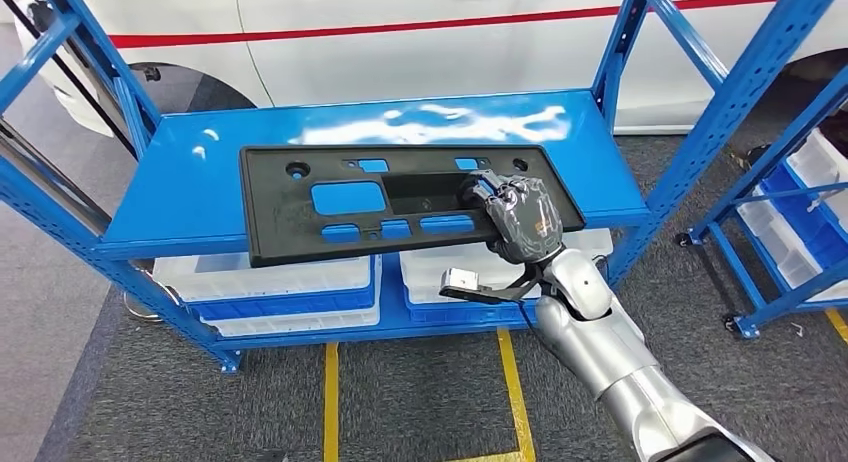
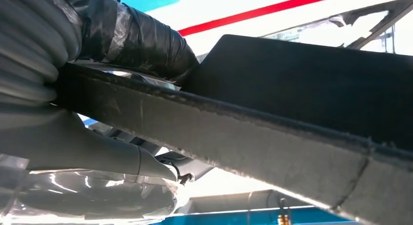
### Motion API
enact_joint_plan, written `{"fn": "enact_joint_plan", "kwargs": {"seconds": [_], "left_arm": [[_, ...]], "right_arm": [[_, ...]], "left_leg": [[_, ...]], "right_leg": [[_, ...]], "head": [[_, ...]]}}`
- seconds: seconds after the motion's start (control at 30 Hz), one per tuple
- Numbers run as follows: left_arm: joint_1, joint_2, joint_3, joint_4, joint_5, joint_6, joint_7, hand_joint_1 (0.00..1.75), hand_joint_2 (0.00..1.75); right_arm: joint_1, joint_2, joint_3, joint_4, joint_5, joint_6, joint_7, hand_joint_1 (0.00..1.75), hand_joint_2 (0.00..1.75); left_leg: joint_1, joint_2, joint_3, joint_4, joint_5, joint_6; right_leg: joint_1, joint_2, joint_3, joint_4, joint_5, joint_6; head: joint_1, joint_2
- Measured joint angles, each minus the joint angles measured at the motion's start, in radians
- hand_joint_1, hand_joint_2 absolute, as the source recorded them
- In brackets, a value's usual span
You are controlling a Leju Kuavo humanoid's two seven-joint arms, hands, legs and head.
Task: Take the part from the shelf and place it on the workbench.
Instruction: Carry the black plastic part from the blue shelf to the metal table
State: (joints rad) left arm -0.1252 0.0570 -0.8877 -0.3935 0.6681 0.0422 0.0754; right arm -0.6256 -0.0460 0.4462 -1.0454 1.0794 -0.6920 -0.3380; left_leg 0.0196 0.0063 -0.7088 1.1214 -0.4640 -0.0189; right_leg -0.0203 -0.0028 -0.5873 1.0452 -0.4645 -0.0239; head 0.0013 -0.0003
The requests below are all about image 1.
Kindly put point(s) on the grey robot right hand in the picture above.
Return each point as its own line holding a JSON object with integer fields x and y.
{"x": 526, "y": 220}

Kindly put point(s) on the black plastic panel part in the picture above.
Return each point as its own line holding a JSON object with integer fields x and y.
{"x": 278, "y": 207}

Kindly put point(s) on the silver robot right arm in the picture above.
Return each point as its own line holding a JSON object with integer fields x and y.
{"x": 596, "y": 353}

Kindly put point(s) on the blue metal shelf rack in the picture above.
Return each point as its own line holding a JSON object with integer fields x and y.
{"x": 795, "y": 295}
{"x": 185, "y": 187}

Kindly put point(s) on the white car with red stripe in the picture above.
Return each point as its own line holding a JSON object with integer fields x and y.
{"x": 397, "y": 61}

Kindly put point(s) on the black round stand base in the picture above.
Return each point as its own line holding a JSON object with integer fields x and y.
{"x": 758, "y": 155}

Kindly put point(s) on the black barrier belt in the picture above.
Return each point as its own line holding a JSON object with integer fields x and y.
{"x": 66, "y": 70}

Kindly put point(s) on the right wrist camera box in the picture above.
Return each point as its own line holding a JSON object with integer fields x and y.
{"x": 464, "y": 283}

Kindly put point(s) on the chrome stanchion post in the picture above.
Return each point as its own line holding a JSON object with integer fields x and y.
{"x": 53, "y": 181}

